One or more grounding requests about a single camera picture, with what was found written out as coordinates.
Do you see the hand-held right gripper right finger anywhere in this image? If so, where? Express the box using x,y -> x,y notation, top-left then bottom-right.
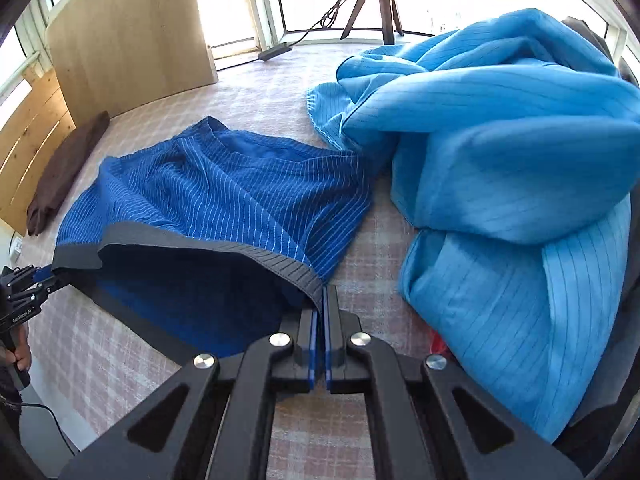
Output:
322,285 -> 585,480

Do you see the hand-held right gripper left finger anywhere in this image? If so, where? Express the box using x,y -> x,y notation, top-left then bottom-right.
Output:
59,309 -> 320,480

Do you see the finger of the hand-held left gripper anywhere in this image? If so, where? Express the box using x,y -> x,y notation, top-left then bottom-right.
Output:
7,276 -> 71,307
0,265 -> 57,285

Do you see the dark blue striped garment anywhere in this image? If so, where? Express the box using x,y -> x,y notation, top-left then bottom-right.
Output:
51,116 -> 374,362

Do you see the person's left forearm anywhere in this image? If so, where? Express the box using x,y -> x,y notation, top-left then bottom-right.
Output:
0,360 -> 25,443

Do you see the person's left hand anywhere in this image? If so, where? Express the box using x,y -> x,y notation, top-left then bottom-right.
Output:
7,331 -> 33,375

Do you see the brown folded fleece garment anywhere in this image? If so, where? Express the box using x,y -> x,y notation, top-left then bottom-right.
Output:
26,110 -> 111,237

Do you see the pine slat headboard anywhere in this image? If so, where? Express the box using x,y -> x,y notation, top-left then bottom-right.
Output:
0,67 -> 77,236

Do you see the light blue striped garment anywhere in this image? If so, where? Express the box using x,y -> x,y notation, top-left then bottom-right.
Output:
306,7 -> 640,444

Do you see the light oak wooden panel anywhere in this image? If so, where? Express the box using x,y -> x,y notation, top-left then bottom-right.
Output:
45,0 -> 220,120

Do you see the pink plaid blanket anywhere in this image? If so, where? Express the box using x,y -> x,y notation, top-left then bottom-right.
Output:
10,42 -> 451,480

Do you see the brown tripod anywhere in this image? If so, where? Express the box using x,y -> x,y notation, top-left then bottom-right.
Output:
340,0 -> 405,46

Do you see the dark grey garment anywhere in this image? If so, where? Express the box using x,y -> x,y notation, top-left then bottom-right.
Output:
552,16 -> 640,476

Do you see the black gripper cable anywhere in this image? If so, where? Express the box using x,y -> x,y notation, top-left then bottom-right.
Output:
19,402 -> 79,457

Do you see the black inline cable controller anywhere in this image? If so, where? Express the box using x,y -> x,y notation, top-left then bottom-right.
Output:
258,43 -> 294,63

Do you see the black ring light cable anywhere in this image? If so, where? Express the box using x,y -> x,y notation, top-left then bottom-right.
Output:
287,0 -> 352,46

